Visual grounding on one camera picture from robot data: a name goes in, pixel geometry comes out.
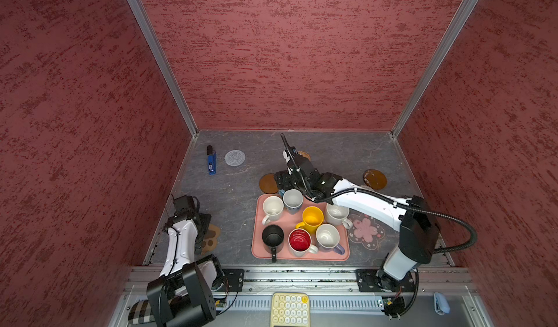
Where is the brown paw print coaster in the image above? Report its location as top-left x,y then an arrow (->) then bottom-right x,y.
202,224 -> 221,254

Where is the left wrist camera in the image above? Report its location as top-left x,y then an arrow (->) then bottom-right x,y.
174,195 -> 200,217

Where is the woven tan round coaster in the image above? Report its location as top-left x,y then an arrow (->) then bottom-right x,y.
298,151 -> 311,161

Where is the light blue small device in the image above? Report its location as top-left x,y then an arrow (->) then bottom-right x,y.
433,292 -> 450,316

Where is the black corrugated cable hose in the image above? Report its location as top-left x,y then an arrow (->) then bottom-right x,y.
280,134 -> 478,254

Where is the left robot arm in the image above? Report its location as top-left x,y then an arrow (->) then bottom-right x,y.
147,216 -> 225,326

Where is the yellow calculator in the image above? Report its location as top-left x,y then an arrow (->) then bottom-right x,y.
270,292 -> 310,327

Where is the light blue patterned mug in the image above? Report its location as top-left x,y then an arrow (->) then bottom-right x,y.
282,189 -> 305,215

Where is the pink flower coaster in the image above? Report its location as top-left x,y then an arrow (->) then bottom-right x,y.
347,214 -> 386,251

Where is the aluminium front rail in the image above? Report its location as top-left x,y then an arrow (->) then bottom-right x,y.
124,265 -> 478,295

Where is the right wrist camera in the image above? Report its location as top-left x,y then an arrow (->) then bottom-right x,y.
283,148 -> 300,171

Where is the black mug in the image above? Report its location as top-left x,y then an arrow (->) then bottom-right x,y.
262,225 -> 285,263

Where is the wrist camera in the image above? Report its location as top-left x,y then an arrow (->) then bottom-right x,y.
283,148 -> 300,171
174,195 -> 200,217

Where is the glossy amber round coaster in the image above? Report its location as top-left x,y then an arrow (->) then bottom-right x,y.
363,169 -> 388,190

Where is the plaid glasses case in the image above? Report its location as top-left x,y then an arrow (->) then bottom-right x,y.
128,300 -> 154,325

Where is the blue lighter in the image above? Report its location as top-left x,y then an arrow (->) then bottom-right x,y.
206,145 -> 217,175

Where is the dark brown round coaster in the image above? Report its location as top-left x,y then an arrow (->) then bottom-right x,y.
259,173 -> 278,194

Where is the white mug back right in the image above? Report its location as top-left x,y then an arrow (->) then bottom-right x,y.
324,203 -> 353,229

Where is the yellow mug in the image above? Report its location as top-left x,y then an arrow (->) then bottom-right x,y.
295,206 -> 324,235

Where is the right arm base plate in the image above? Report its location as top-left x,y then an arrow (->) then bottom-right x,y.
355,269 -> 416,293

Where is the white mug purple handle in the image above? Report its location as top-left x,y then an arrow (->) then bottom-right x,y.
315,224 -> 346,255

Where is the red interior white mug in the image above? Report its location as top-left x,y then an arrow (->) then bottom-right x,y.
288,228 -> 319,258

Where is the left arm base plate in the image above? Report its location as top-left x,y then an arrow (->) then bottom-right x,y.
219,268 -> 246,292

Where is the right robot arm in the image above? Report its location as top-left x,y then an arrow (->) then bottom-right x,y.
273,163 -> 440,289

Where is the grey round coaster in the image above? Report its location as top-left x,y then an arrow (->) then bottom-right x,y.
224,150 -> 246,167

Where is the white mug back left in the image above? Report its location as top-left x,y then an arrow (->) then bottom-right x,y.
262,196 -> 284,225

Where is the pink plastic tray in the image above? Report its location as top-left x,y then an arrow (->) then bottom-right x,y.
251,195 -> 350,262

